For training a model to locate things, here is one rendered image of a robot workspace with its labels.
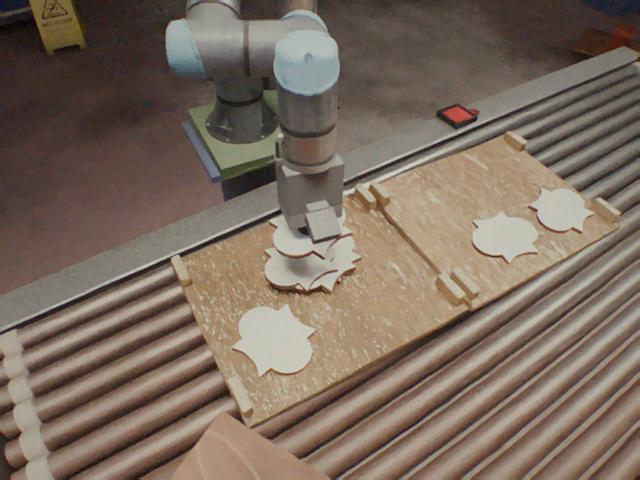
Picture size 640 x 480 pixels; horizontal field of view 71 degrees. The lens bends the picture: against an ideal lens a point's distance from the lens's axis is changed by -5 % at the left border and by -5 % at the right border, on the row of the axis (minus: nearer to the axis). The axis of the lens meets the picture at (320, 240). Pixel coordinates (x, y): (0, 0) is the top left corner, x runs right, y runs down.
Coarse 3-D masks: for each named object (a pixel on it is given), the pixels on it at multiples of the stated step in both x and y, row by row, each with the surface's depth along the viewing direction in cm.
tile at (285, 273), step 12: (276, 252) 84; (276, 264) 82; (288, 264) 82; (300, 264) 82; (312, 264) 82; (324, 264) 82; (276, 276) 80; (288, 276) 80; (300, 276) 80; (312, 276) 80; (288, 288) 79
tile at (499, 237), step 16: (480, 224) 91; (496, 224) 91; (512, 224) 91; (528, 224) 91; (480, 240) 88; (496, 240) 88; (512, 240) 88; (528, 240) 88; (496, 256) 86; (512, 256) 86
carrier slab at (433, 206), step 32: (448, 160) 106; (480, 160) 107; (512, 160) 107; (416, 192) 99; (448, 192) 99; (480, 192) 99; (512, 192) 99; (576, 192) 99; (416, 224) 93; (448, 224) 93; (608, 224) 93; (448, 256) 87; (480, 256) 87; (544, 256) 87; (480, 288) 82; (512, 288) 83
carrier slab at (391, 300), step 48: (240, 240) 90; (384, 240) 90; (192, 288) 82; (240, 288) 82; (336, 288) 82; (384, 288) 82; (432, 288) 82; (240, 336) 76; (336, 336) 76; (384, 336) 76; (288, 384) 70; (336, 384) 71
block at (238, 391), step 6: (234, 378) 68; (234, 384) 67; (240, 384) 67; (234, 390) 67; (240, 390) 67; (234, 396) 66; (240, 396) 66; (246, 396) 66; (240, 402) 65; (246, 402) 65; (240, 408) 65; (246, 408) 65; (252, 408) 66; (246, 414) 65
